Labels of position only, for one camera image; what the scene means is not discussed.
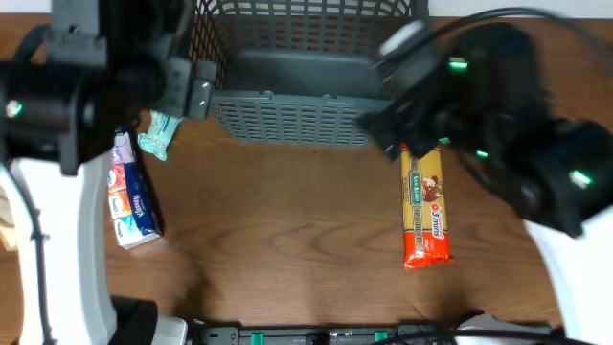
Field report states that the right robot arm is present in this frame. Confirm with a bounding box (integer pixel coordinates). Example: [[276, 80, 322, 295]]
[[357, 8, 612, 344]]

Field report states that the teal snack packet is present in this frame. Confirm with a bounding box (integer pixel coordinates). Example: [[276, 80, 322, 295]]
[[137, 110, 183, 161]]

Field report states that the orange spaghetti packet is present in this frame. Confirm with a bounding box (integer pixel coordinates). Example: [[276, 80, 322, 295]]
[[399, 144, 452, 270]]

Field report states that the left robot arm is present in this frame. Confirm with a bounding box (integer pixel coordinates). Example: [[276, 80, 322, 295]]
[[1, 0, 216, 344]]

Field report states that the Kleenex tissue multipack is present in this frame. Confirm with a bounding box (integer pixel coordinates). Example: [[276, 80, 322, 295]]
[[107, 127, 163, 249]]

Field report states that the grey plastic slotted basket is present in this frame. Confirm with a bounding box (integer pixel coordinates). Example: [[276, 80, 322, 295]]
[[189, 0, 430, 147]]

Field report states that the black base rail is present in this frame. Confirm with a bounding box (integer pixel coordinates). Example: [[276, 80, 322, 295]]
[[191, 320, 552, 345]]

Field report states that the crumpled beige paper bag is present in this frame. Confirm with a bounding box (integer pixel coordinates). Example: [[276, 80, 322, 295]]
[[0, 190, 18, 251]]

